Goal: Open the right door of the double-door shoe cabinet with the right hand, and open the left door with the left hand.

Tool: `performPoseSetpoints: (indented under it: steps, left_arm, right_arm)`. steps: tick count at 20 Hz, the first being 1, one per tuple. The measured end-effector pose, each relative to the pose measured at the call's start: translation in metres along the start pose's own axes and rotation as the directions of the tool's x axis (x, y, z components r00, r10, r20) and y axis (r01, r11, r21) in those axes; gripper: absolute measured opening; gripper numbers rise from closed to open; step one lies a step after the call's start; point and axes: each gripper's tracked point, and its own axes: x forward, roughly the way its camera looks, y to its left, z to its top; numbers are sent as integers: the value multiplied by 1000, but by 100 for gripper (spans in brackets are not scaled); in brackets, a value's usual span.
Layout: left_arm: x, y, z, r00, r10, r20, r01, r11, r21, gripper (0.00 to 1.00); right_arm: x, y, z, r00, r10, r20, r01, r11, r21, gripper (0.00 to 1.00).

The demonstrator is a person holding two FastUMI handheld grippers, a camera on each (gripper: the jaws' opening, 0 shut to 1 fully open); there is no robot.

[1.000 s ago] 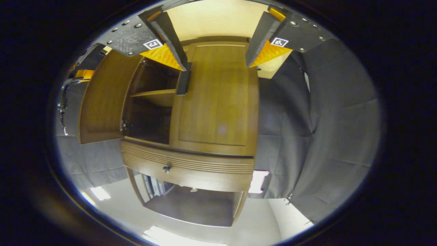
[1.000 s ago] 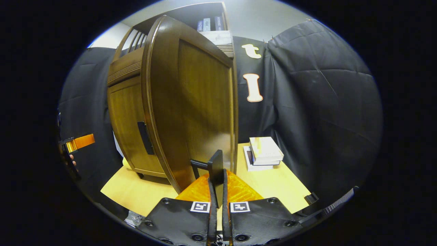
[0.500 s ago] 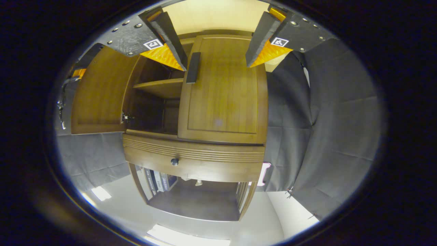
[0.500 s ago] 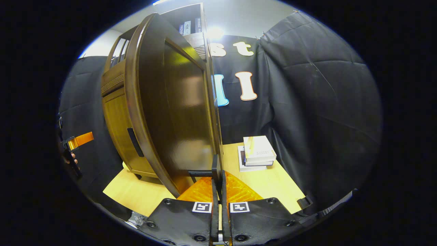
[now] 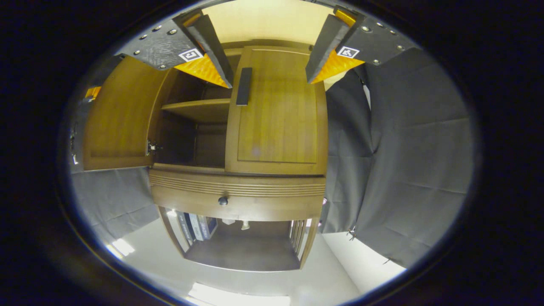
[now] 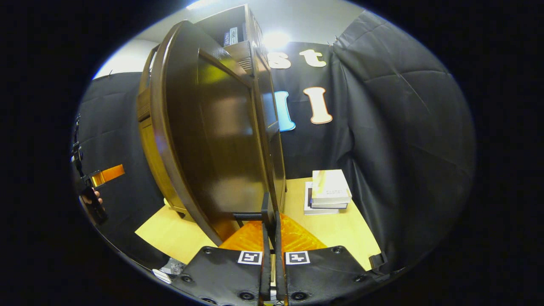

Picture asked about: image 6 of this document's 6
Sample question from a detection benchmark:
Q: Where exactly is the flat white lying book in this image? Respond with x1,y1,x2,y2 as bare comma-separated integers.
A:
304,182,340,215

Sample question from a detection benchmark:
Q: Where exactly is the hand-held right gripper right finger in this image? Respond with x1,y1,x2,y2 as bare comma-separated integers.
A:
273,210,383,306

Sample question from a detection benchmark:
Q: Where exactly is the wooden double-door shoe cabinet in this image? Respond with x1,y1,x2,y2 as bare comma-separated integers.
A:
136,4,287,221

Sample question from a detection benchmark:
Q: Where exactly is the ceiling light panel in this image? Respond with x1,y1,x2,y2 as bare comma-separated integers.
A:
263,31,291,51

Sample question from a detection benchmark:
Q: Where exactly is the small white item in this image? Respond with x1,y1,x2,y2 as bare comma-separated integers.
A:
152,257,186,284

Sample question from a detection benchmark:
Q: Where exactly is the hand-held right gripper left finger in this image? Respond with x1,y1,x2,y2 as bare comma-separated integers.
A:
171,192,272,306

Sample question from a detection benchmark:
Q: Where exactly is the small black clamp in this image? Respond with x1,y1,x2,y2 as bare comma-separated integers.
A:
369,252,388,270

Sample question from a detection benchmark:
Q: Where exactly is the thick white lying book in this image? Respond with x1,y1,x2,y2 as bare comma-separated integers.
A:
312,169,352,205

